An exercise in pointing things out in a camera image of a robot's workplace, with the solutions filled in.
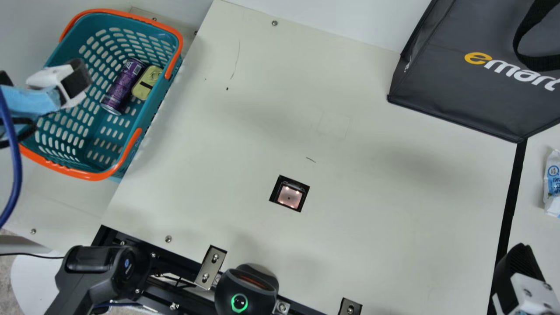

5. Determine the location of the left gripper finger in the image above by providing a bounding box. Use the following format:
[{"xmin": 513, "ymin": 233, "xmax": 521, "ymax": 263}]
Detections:
[{"xmin": 57, "ymin": 58, "xmax": 93, "ymax": 110}]

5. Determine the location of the purple can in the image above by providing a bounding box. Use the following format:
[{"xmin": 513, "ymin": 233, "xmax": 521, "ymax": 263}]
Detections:
[{"xmin": 101, "ymin": 58, "xmax": 147, "ymax": 116}]

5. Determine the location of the small square scanner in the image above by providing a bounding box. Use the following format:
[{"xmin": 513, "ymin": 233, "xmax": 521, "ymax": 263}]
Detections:
[{"xmin": 269, "ymin": 175, "xmax": 310, "ymax": 213}]

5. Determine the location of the white round stand base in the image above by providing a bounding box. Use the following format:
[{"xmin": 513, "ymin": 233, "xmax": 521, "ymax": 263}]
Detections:
[{"xmin": 10, "ymin": 254, "xmax": 67, "ymax": 315}]

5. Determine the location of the blue cable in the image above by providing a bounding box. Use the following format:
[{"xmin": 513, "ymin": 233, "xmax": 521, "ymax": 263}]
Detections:
[{"xmin": 0, "ymin": 87, "xmax": 23, "ymax": 229}]

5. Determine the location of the teal shopping basket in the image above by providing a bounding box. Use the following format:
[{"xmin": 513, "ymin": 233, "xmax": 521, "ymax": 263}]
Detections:
[{"xmin": 17, "ymin": 9, "xmax": 184, "ymax": 183}]

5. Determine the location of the blue and white wipes pack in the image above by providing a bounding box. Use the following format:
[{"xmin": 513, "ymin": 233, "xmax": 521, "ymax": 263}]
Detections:
[{"xmin": 543, "ymin": 149, "xmax": 560, "ymax": 218}]

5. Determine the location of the dark grey bag with straps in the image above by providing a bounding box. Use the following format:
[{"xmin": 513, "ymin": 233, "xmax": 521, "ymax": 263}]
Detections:
[{"xmin": 387, "ymin": 0, "xmax": 560, "ymax": 144}]

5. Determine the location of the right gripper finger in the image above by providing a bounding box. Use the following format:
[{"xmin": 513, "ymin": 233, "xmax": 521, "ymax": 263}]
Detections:
[{"xmin": 492, "ymin": 243, "xmax": 560, "ymax": 315}]

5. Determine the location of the thin black cable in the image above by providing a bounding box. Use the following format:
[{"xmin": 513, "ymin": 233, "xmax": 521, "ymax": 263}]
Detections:
[{"xmin": 0, "ymin": 251, "xmax": 65, "ymax": 260}]

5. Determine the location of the black strip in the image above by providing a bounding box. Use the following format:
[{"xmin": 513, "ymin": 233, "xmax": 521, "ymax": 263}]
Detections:
[{"xmin": 494, "ymin": 138, "xmax": 528, "ymax": 268}]

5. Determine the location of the black device with green light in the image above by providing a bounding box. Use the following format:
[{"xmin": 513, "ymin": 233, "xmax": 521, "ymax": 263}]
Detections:
[{"xmin": 214, "ymin": 264, "xmax": 280, "ymax": 315}]

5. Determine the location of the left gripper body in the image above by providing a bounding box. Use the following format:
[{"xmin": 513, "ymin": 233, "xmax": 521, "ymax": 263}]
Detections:
[{"xmin": 0, "ymin": 85, "xmax": 61, "ymax": 128}]

